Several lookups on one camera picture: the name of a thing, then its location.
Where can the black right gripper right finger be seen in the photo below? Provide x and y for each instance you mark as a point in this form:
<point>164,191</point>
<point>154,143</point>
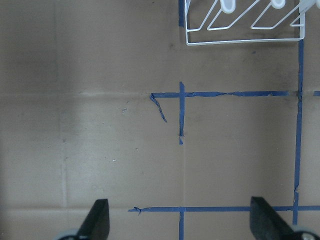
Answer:
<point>266,224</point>

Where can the white wire cup rack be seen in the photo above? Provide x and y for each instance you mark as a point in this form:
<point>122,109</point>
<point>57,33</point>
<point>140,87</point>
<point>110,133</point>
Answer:
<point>220,22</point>

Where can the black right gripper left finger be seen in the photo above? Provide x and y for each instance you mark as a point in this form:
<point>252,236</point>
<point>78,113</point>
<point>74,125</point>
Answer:
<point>96,225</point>

